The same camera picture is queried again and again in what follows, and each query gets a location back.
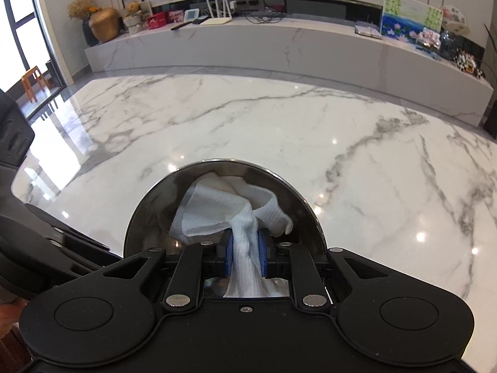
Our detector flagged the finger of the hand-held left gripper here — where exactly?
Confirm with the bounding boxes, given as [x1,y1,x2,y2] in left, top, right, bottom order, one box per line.
[25,203,111,251]
[58,241,122,277]

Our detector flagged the black white toy figures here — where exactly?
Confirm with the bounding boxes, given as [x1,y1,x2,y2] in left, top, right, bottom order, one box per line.
[454,48,487,79]

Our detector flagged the gold round vase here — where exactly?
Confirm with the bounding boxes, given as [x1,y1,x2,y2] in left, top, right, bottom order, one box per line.
[89,7,120,43]

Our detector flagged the white marble media console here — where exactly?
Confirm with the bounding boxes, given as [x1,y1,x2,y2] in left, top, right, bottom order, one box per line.
[83,17,495,129]

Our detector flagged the orange wooden stool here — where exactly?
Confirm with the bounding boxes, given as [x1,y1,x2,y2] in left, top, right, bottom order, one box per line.
[21,66,51,104]

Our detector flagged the tangled black cables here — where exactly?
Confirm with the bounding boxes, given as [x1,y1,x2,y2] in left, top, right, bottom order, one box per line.
[244,10,288,24]

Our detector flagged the lotus pond painting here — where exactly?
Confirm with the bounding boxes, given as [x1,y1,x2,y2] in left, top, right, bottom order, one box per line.
[380,0,444,43]

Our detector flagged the decorated paper fan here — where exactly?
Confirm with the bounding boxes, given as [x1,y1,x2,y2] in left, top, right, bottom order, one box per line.
[440,6,468,28]

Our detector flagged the dark glass jar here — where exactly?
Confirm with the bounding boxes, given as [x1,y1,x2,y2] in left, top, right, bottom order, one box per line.
[440,29,472,63]

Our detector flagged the white paper towel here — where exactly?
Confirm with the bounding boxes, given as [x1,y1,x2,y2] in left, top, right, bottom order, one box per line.
[170,171,294,299]

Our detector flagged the blue steel bowl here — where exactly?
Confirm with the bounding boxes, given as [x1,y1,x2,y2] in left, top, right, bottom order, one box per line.
[122,159,327,269]

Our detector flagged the black framed glass door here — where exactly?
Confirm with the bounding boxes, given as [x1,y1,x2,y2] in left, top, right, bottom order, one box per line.
[0,0,66,117]

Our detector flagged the dark glass niche panel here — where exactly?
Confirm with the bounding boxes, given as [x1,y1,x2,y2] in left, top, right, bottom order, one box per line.
[283,0,385,22]

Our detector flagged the dried yellow flower bunch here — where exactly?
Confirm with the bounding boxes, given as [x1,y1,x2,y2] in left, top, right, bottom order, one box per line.
[68,0,102,20]

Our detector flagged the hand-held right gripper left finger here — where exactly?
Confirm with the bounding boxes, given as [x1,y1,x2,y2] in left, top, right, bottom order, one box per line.
[89,232,234,313]

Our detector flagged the dark blue vase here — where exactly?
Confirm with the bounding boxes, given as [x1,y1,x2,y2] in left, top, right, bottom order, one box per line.
[81,19,99,47]

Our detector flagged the person's left hand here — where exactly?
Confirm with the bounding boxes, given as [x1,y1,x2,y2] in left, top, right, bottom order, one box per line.
[0,300,25,338]

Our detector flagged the white router with antennas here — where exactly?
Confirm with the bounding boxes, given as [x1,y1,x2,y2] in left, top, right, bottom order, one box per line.
[200,0,234,26]

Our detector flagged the brown teddy bear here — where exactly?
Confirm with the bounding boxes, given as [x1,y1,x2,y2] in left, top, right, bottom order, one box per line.
[123,2,152,35]

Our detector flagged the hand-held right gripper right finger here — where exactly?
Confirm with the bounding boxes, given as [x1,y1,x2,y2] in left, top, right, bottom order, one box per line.
[258,230,408,313]

